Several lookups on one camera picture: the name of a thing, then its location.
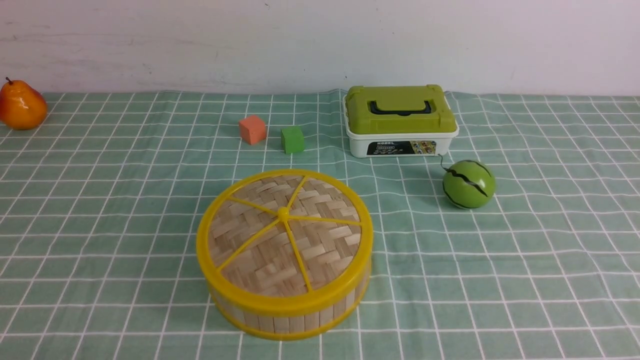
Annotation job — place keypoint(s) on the yellow rimmed bamboo steamer lid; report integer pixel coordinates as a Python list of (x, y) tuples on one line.
[(286, 243)]

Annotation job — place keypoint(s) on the green lidded storage box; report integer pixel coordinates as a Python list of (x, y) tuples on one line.
[(398, 121)]

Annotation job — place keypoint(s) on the green foam cube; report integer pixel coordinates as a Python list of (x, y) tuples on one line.
[(292, 139)]

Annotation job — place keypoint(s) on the orange foam cube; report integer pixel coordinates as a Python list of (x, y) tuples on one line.
[(252, 129)]

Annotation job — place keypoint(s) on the green toy watermelon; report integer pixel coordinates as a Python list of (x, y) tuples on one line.
[(468, 184)]

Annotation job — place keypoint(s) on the orange toy pear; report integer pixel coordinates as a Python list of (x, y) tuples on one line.
[(21, 106)]

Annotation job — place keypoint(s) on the yellow rimmed bamboo steamer basket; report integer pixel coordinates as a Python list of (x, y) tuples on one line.
[(291, 328)]

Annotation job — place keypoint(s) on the green checkered tablecloth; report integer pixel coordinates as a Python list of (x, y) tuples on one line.
[(99, 208)]

